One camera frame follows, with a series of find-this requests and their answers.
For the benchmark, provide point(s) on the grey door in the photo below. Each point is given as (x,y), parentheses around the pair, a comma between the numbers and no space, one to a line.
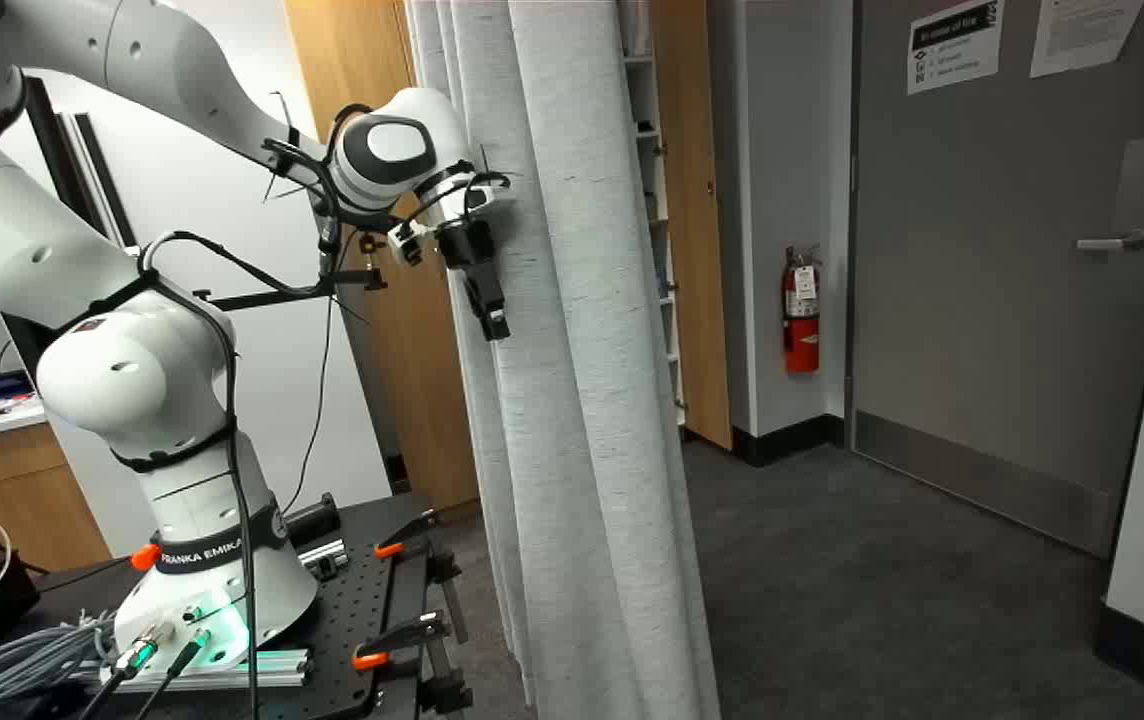
(997,294)

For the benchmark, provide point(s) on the black perforated robot table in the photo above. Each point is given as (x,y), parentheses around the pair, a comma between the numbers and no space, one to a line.
(358,585)

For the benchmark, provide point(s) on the narrow wooden panel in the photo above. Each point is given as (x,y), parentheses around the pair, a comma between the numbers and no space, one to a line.
(701,243)

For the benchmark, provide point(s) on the wide wooden panel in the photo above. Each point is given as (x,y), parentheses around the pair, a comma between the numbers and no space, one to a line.
(405,386)

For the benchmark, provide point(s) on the white paper notice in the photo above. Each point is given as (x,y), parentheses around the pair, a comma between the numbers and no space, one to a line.
(1085,35)

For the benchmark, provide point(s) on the white slotted shelf rail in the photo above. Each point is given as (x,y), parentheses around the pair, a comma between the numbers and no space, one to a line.
(652,184)

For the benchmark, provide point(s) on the grey fabric roll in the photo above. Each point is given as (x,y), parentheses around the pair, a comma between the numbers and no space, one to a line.
(586,346)

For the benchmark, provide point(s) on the black and white door sign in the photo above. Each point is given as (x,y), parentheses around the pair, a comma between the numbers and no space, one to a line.
(953,47)

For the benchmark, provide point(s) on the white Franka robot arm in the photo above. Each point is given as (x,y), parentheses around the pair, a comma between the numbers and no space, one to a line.
(14,226)

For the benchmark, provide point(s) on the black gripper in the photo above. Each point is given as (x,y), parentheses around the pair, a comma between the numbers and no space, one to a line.
(468,247)

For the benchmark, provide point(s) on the red fire extinguisher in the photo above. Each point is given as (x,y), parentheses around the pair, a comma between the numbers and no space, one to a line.
(800,323)

